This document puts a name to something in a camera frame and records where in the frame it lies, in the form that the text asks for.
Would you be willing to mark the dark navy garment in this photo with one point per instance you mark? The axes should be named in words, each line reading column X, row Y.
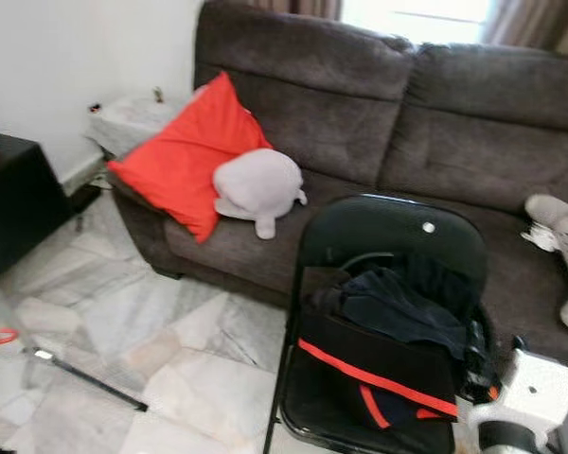
column 398, row 307

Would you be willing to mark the dark brown fabric sofa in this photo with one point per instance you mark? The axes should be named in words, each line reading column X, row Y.
column 454, row 142

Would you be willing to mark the grey round plush toy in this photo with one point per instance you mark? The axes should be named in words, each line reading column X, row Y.
column 256, row 184

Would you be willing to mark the brown curtain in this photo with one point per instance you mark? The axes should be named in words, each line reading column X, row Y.
column 540, row 24

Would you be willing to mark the red cushion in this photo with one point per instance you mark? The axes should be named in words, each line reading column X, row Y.
column 185, row 156

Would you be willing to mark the white marble side table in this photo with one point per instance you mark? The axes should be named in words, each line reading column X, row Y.
column 137, row 118

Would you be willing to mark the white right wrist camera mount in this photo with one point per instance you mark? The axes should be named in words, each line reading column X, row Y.
column 540, row 388

